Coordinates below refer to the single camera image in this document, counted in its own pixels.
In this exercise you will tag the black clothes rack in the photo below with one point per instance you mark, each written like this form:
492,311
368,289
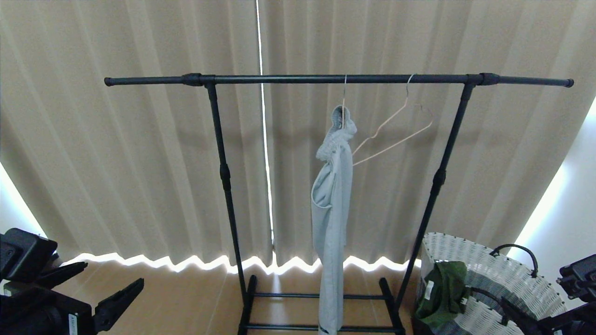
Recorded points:
279,79

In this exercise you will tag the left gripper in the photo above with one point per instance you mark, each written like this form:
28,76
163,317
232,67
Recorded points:
42,316

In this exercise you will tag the green garment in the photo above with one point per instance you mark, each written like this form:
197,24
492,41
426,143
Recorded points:
442,288

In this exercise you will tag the beige curtain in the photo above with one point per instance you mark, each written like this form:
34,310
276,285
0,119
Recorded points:
139,163

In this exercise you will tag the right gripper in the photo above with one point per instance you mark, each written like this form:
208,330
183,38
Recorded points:
572,323

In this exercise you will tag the pink clothes hanger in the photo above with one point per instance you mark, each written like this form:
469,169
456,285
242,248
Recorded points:
344,93
396,116

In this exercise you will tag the white laundry basket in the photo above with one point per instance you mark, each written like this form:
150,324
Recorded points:
512,274

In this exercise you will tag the pale grey shorts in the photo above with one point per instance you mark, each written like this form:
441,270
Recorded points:
330,232

